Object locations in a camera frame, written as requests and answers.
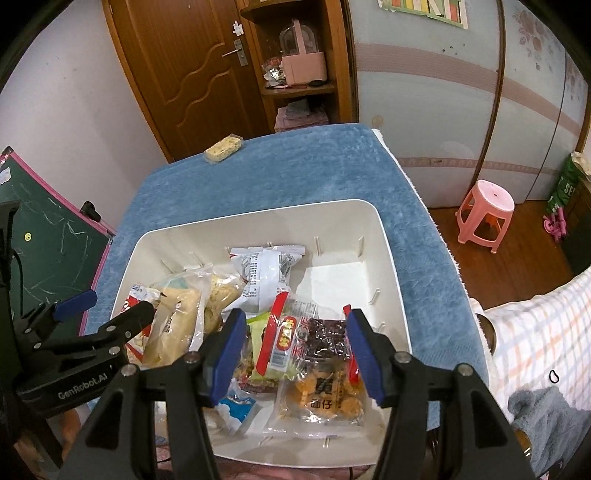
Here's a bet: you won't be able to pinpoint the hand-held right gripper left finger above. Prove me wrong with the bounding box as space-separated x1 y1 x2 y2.
58 308 248 480

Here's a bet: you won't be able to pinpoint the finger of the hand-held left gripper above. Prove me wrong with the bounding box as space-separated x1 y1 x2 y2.
11 290 99 354
44 300 158 358

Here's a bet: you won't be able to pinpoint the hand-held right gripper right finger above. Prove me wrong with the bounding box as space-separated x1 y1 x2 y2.
342 305 533 480

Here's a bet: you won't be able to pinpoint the red white snack packet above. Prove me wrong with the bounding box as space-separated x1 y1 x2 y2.
121 282 160 365

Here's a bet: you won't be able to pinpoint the green snack packet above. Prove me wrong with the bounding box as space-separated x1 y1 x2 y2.
236 311 289 394

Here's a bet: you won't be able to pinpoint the dark red snack packet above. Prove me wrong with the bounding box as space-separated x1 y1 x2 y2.
295 316 357 370

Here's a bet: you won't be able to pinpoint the clear bread packet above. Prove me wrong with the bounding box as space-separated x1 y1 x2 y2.
141 267 214 370

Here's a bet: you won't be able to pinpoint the blue white snack packet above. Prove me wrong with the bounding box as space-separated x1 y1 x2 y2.
216 382 257 435

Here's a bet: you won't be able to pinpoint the clear packet of fried snacks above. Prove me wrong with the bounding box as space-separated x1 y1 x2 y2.
263 357 371 429

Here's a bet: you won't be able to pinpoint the red yellow label snack packet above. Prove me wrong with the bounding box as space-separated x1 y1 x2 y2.
255 291 306 380

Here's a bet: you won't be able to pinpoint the clear packet of pale cake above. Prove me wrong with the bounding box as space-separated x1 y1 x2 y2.
203 272 247 334

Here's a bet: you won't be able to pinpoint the white plastic bin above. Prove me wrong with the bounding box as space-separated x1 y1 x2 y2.
110 199 413 466

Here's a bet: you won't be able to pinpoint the white packet with black print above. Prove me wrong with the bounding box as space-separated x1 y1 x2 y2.
229 246 306 311

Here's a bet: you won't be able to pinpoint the checkered blanket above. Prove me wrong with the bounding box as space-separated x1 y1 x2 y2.
480 268 591 416

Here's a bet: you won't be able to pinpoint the rice crisp bar packet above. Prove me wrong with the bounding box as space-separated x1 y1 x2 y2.
203 134 245 165

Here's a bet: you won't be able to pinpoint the blue towel cloth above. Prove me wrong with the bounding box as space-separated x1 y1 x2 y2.
85 122 498 431

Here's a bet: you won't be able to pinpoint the pink plastic stool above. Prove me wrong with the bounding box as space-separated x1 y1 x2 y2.
455 180 516 256

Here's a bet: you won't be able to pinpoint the grey cloth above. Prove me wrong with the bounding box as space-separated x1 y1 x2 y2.
507 385 591 480

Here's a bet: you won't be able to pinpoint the pink toy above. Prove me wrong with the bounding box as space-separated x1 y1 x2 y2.
542 208 571 243

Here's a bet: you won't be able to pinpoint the brown wooden door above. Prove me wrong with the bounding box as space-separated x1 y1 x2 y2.
102 0 274 163

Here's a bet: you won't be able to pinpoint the folded pink cloths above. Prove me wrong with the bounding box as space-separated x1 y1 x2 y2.
274 102 330 133

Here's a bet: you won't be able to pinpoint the floral sliding wardrobe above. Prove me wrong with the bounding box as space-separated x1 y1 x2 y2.
344 0 591 210

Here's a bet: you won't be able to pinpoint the green bag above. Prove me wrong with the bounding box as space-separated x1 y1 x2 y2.
547 152 591 217

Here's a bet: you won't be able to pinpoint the foil wrappers on shelf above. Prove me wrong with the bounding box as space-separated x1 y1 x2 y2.
261 58 285 89

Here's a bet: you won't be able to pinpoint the pink basket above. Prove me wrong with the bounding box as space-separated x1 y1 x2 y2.
279 18 329 88

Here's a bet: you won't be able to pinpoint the wooden corner shelf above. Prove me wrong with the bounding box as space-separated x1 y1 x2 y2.
238 0 360 136

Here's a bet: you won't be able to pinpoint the green chalkboard with pink frame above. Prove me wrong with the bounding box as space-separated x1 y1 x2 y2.
0 147 117 337

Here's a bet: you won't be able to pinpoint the metal door handle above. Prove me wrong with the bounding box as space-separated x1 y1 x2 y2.
222 39 248 68

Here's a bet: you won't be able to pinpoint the wall poster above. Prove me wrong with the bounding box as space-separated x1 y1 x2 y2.
378 0 470 29

